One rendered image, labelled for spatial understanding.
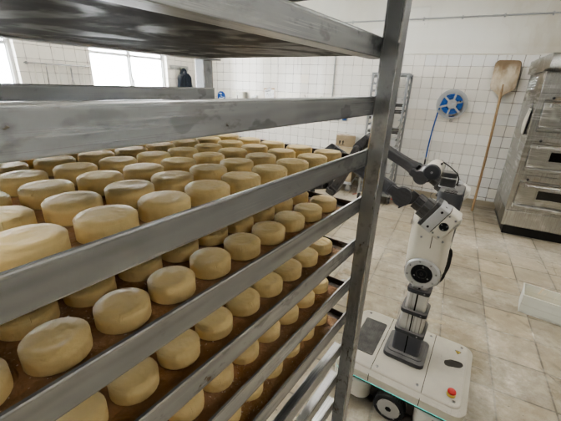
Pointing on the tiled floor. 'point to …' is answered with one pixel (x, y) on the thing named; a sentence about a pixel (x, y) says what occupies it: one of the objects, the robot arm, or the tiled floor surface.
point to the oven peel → (507, 74)
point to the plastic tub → (540, 303)
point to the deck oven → (534, 159)
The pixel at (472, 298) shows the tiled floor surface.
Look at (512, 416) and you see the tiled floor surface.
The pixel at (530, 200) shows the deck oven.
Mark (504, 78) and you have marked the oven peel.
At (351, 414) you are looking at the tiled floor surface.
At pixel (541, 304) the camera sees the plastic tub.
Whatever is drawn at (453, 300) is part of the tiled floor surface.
